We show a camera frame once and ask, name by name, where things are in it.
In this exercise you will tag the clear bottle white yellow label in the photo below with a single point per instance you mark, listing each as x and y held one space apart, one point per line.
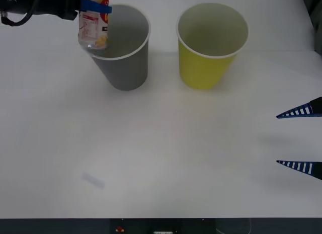
89 27

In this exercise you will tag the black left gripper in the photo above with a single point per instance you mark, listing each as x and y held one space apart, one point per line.
58 2

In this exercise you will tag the yellow-green plastic waste bin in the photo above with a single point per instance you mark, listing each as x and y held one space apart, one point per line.
201 70

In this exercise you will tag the grey plastic waste bin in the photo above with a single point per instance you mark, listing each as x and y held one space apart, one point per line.
125 68

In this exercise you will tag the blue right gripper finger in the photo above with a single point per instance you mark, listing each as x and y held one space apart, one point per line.
305 110
305 167

